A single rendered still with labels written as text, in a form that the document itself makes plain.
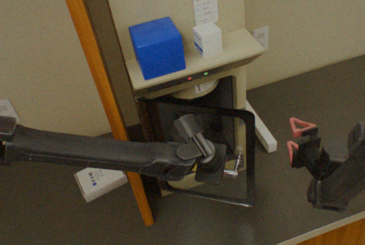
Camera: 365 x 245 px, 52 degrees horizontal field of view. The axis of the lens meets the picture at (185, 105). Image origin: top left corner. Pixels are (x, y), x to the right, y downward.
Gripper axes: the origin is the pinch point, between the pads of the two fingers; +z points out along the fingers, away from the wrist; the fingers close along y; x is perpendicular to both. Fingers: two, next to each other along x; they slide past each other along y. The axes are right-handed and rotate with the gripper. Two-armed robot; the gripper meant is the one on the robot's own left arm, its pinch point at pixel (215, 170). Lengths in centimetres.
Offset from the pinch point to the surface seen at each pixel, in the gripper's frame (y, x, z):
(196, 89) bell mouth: -21.2, -8.6, -5.2
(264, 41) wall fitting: -64, 4, 37
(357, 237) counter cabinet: 6, 45, 53
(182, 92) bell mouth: -19.9, -12.6, -5.3
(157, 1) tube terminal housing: -29.2, -13.3, -34.3
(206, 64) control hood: -19.0, -1.7, -25.3
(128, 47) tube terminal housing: -20.6, -20.6, -28.1
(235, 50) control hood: -24.4, 4.1, -22.7
